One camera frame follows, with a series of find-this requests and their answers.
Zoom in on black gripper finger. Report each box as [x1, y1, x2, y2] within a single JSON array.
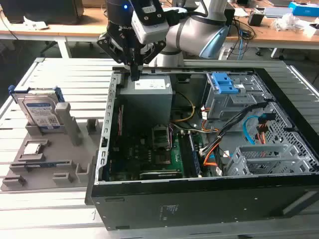
[[96, 32, 135, 81], [134, 40, 166, 81]]

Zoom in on hard disk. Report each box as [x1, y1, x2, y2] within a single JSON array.
[[8, 85, 66, 130]]

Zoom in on grey metal disk bay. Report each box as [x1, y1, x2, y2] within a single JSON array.
[[223, 145, 314, 177]]

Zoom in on wooden desk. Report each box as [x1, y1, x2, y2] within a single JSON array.
[[0, 7, 110, 59], [224, 7, 319, 59]]

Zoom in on grey power supply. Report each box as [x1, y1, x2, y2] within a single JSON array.
[[119, 74, 174, 125]]

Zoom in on black monitor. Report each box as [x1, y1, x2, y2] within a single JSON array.
[[1, 0, 84, 24]]

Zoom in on white papers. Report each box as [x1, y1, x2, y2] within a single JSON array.
[[23, 16, 48, 29]]

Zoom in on blue plastic latch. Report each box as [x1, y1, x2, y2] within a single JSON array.
[[211, 72, 241, 95]]

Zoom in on metal socket cover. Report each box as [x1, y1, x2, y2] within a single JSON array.
[[152, 125, 172, 150]]

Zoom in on grey metal drive cage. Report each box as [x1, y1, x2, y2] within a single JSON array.
[[202, 72, 269, 121]]

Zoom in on black RAM slot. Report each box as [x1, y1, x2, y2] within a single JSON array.
[[179, 132, 192, 178], [189, 132, 202, 177]]

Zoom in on CPU socket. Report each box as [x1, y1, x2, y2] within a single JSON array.
[[154, 153, 172, 166]]

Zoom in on green motherboard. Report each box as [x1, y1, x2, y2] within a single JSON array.
[[108, 123, 204, 181]]

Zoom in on small black box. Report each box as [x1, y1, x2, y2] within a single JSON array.
[[248, 12, 265, 26]]

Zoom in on grey parts rack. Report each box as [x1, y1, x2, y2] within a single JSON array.
[[1, 102, 100, 192]]

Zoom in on black graphics card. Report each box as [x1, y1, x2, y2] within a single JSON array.
[[139, 170, 185, 180]]

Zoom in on silver CPU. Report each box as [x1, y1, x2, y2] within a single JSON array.
[[23, 143, 42, 155]]

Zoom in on white plastic bag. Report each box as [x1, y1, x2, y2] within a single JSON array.
[[273, 13, 304, 32]]

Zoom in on blue box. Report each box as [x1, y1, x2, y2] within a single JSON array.
[[288, 1, 319, 16]]

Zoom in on black PC case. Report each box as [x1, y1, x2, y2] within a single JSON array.
[[86, 66, 319, 231]]

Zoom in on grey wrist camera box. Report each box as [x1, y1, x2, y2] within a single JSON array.
[[131, 9, 170, 44]]

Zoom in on yellow wires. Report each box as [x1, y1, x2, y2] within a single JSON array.
[[171, 92, 195, 123]]

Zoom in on black cable bundle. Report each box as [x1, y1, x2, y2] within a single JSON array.
[[199, 102, 266, 160]]

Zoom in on orange wire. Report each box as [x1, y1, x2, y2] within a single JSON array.
[[203, 143, 225, 167]]

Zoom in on blue flat wire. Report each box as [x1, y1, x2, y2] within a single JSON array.
[[243, 116, 256, 145]]

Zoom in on black connector with orange wires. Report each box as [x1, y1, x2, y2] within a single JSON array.
[[256, 113, 276, 145]]

